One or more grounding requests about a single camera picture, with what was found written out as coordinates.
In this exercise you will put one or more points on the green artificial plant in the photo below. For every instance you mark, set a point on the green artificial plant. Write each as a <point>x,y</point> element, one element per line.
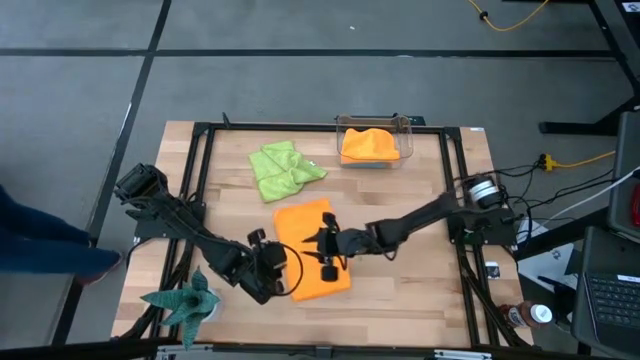
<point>187,300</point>

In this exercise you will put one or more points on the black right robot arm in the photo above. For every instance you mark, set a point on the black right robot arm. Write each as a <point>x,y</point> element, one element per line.
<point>425,215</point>

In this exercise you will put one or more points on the clear plastic bin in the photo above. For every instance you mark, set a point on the clear plastic bin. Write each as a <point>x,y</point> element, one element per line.
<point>407,140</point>

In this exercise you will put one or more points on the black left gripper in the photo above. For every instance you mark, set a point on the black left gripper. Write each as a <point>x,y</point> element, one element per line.
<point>267,265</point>

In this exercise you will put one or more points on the white cardboard box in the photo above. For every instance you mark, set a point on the white cardboard box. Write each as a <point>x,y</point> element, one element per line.
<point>545,260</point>

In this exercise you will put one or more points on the green microfiber towel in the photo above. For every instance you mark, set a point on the green microfiber towel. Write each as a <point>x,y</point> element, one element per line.
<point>280,170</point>

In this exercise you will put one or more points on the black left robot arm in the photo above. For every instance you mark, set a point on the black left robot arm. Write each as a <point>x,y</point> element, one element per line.
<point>180,220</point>

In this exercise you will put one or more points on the black desk frame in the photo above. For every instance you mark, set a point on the black desk frame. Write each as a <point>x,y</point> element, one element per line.
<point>615,35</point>

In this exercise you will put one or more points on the orange microfiber towel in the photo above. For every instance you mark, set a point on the orange microfiber towel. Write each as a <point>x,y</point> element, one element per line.
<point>370,145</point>
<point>300,220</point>

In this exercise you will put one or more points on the white plant pot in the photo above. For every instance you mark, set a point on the white plant pot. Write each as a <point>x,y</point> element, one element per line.
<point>216,310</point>

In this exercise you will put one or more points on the person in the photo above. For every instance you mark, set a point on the person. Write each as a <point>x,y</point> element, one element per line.
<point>40,250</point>

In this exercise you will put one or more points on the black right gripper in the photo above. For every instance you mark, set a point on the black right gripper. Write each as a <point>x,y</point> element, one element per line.
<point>350,242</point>

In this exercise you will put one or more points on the small black tag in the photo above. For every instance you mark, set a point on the small black tag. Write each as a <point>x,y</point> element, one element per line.
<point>492,270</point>

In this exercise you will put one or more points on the teal microfiber towel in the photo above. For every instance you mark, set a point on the teal microfiber towel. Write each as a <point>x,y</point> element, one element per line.
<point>350,165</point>

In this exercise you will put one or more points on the grey laptop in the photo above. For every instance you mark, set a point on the grey laptop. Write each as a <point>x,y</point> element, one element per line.
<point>615,300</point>

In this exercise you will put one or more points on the grey monitor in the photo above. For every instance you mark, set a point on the grey monitor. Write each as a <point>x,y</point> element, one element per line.
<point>625,175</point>

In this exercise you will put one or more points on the brown drink bottle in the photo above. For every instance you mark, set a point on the brown drink bottle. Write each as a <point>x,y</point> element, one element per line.
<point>525,315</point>

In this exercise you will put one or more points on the black aluminium table frame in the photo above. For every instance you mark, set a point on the black aluminium table frame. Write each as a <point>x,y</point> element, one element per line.
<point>275,126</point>

